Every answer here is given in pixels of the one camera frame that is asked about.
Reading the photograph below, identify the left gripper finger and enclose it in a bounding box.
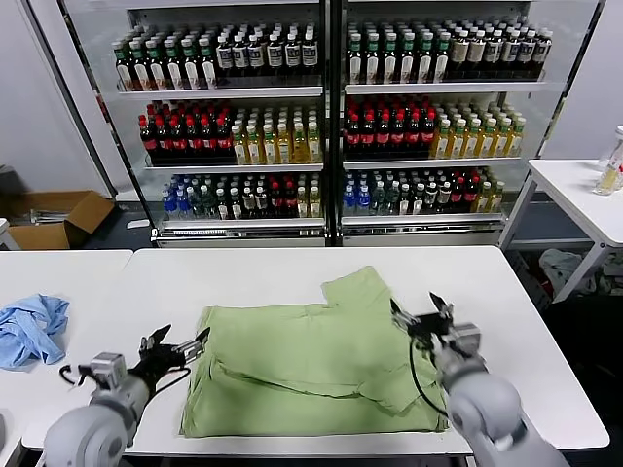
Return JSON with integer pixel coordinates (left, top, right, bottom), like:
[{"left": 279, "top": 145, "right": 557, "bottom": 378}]
[
  {"left": 139, "top": 324, "right": 172, "bottom": 355},
  {"left": 177, "top": 326, "right": 212, "bottom": 361}
]

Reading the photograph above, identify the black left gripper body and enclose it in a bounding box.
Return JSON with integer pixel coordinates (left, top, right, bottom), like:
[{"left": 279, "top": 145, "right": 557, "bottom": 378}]
[{"left": 133, "top": 344, "right": 189, "bottom": 390}]

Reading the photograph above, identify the clear glass bottle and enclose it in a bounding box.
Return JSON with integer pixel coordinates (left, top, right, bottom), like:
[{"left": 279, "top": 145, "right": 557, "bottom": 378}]
[{"left": 592, "top": 125, "right": 623, "bottom": 197}]

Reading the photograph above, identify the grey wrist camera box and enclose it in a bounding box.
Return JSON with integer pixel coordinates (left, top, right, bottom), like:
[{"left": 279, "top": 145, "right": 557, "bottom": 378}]
[
  {"left": 450, "top": 323, "right": 484, "bottom": 364},
  {"left": 90, "top": 352, "right": 128, "bottom": 390}
]

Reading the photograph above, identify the black fridge centre post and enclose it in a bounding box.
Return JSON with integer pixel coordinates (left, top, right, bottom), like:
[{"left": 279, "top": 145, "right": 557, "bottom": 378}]
[{"left": 320, "top": 0, "right": 348, "bottom": 249}]

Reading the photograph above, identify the white side table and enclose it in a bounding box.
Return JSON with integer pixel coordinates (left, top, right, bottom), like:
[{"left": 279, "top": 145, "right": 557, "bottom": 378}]
[{"left": 498, "top": 159, "right": 623, "bottom": 305}]

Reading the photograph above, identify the green-capped dark tea bottle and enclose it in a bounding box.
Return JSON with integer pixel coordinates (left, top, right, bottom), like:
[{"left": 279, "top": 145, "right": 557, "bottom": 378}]
[
  {"left": 116, "top": 42, "right": 134, "bottom": 92},
  {"left": 346, "top": 32, "right": 365, "bottom": 84},
  {"left": 131, "top": 41, "right": 151, "bottom": 92},
  {"left": 381, "top": 32, "right": 399, "bottom": 84},
  {"left": 363, "top": 32, "right": 382, "bottom": 84},
  {"left": 416, "top": 31, "right": 434, "bottom": 83},
  {"left": 433, "top": 31, "right": 451, "bottom": 83},
  {"left": 148, "top": 40, "right": 167, "bottom": 91},
  {"left": 165, "top": 40, "right": 184, "bottom": 91},
  {"left": 182, "top": 39, "right": 202, "bottom": 90},
  {"left": 199, "top": 38, "right": 218, "bottom": 90},
  {"left": 398, "top": 32, "right": 417, "bottom": 84}
]

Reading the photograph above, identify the reflective fridge side wall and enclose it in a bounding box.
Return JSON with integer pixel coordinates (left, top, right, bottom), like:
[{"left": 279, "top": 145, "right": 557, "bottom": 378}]
[
  {"left": 26, "top": 0, "right": 162, "bottom": 239},
  {"left": 498, "top": 0, "right": 607, "bottom": 244}
]

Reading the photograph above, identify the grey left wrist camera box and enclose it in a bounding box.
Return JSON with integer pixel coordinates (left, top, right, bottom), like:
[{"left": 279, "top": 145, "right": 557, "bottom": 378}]
[{"left": 90, "top": 352, "right": 128, "bottom": 390}]

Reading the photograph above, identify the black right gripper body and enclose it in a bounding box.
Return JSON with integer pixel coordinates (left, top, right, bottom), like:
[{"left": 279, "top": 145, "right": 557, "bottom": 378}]
[{"left": 411, "top": 314, "right": 458, "bottom": 361}]

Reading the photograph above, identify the crumpled light blue cloth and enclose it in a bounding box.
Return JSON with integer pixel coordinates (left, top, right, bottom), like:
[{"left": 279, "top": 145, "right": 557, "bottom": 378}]
[{"left": 0, "top": 293, "right": 71, "bottom": 372}]

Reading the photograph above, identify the white-capped navy-label bottle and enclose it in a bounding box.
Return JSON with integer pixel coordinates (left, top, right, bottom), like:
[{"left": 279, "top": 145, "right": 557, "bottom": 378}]
[
  {"left": 233, "top": 35, "right": 251, "bottom": 78},
  {"left": 284, "top": 32, "right": 303, "bottom": 76},
  {"left": 533, "top": 28, "right": 553, "bottom": 78},
  {"left": 266, "top": 33, "right": 285, "bottom": 77},
  {"left": 216, "top": 36, "right": 235, "bottom": 78},
  {"left": 500, "top": 29, "right": 519, "bottom": 79},
  {"left": 301, "top": 31, "right": 320, "bottom": 76},
  {"left": 248, "top": 34, "right": 268, "bottom": 77},
  {"left": 485, "top": 29, "right": 503, "bottom": 79},
  {"left": 517, "top": 28, "right": 535, "bottom": 79}
]

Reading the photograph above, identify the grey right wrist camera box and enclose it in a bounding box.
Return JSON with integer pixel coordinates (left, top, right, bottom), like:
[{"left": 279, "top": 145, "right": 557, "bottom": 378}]
[{"left": 450, "top": 323, "right": 484, "bottom": 364}]

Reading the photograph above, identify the beverage display fridge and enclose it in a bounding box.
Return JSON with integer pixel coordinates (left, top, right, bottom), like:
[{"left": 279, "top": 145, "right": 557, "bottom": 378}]
[{"left": 26, "top": 0, "right": 607, "bottom": 249}]

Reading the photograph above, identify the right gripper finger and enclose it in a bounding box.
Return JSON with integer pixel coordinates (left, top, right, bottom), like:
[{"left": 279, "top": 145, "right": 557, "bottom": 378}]
[
  {"left": 428, "top": 292, "right": 455, "bottom": 325},
  {"left": 390, "top": 300, "right": 420, "bottom": 335}
]

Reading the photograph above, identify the white-capped beige-label bottle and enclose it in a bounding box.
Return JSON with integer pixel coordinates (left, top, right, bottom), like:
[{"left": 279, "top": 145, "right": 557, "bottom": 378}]
[
  {"left": 467, "top": 30, "right": 487, "bottom": 80},
  {"left": 450, "top": 30, "right": 469, "bottom": 80}
]

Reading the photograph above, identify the open cardboard box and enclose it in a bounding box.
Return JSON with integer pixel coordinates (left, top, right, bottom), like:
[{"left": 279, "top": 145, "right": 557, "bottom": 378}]
[{"left": 0, "top": 190, "right": 117, "bottom": 251}]

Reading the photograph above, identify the light green t-shirt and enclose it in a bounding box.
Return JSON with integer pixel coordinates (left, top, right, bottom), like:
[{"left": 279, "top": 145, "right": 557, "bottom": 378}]
[{"left": 179, "top": 265, "right": 452, "bottom": 438}]

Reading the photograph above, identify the pale cloth heap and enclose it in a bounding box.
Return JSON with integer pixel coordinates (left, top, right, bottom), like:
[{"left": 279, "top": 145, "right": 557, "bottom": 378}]
[
  {"left": 601, "top": 255, "right": 623, "bottom": 296},
  {"left": 537, "top": 247, "right": 598, "bottom": 296}
]

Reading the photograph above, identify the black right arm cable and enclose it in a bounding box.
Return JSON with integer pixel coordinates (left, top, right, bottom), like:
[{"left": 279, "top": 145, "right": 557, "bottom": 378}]
[{"left": 407, "top": 335, "right": 452, "bottom": 422}]

